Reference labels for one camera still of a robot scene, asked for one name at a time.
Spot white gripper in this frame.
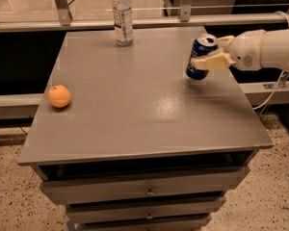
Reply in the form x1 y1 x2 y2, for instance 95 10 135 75
191 30 266 71

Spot blue pepsi can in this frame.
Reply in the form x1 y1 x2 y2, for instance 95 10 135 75
186 34 218 80

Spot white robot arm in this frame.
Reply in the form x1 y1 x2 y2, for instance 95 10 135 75
191 29 289 73

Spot clear plastic water bottle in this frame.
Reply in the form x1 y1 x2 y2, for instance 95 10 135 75
112 0 133 46

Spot grey drawer cabinet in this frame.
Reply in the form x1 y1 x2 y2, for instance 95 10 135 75
17 26 275 231

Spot orange fruit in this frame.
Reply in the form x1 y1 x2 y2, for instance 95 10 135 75
48 85 71 108

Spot top grey drawer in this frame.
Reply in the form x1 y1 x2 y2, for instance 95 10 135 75
40 166 250 204

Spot grey drawer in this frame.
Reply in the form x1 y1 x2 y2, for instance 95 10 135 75
40 166 250 204
66 194 225 223
82 215 211 231

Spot middle grey drawer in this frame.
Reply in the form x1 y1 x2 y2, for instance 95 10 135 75
66 194 225 223

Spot bottom grey drawer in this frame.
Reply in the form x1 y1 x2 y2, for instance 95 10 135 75
82 215 211 231

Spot white cable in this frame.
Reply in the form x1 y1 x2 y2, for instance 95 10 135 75
251 11 289 112

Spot metal railing frame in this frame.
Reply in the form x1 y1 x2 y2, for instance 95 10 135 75
0 0 289 32

